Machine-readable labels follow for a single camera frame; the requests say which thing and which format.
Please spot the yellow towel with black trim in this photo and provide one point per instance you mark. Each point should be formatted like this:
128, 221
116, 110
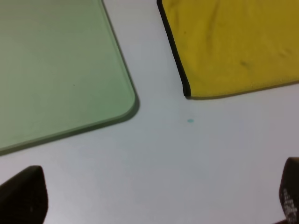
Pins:
230, 47

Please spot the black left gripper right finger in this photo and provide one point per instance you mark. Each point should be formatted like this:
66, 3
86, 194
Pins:
289, 190

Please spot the light green plastic tray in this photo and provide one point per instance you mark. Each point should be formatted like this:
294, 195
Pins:
62, 72

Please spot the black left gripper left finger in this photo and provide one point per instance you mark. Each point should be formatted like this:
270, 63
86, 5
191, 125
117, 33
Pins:
24, 197

